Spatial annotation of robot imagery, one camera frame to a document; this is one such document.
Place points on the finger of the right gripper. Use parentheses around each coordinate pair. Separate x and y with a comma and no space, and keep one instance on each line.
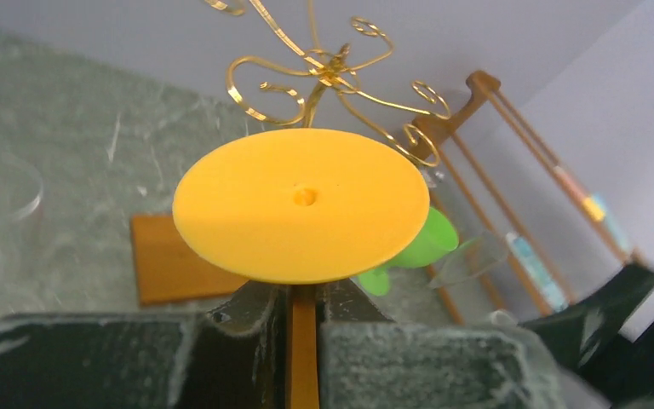
(578,332)
(624,371)

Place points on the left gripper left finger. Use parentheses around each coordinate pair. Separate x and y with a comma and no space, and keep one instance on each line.
(231,356)

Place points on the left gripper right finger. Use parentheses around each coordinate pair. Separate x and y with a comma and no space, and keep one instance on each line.
(367,360)

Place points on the green plastic wine glass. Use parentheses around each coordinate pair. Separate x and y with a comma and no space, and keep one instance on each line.
(437,238)

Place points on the orange plastic wine glass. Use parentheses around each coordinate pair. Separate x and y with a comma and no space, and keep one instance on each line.
(296,209)

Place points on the orange wooden shelf rack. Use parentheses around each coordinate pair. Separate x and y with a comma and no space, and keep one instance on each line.
(501,179)

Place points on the light blue highlighter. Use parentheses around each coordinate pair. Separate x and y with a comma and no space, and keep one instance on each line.
(613,228)

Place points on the gold wire glass rack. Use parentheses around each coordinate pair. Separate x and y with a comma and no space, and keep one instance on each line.
(164,276)

